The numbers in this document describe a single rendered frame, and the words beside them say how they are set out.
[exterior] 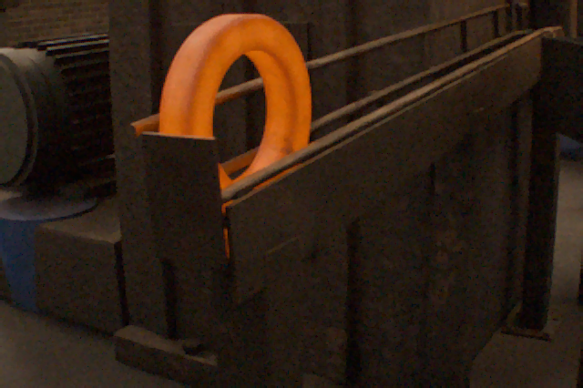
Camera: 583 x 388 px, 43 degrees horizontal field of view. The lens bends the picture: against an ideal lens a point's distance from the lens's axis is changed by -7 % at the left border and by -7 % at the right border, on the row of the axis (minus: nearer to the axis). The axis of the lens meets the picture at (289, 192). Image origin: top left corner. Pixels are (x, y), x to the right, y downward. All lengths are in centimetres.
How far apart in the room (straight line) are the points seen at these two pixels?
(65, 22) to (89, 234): 698
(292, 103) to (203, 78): 14
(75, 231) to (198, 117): 128
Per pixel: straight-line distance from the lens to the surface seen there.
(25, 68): 204
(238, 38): 67
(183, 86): 63
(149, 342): 170
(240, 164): 74
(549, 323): 194
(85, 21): 897
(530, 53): 148
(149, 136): 64
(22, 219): 200
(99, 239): 183
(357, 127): 81
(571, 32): 189
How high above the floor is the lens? 78
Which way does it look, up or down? 15 degrees down
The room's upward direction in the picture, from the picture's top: 1 degrees counter-clockwise
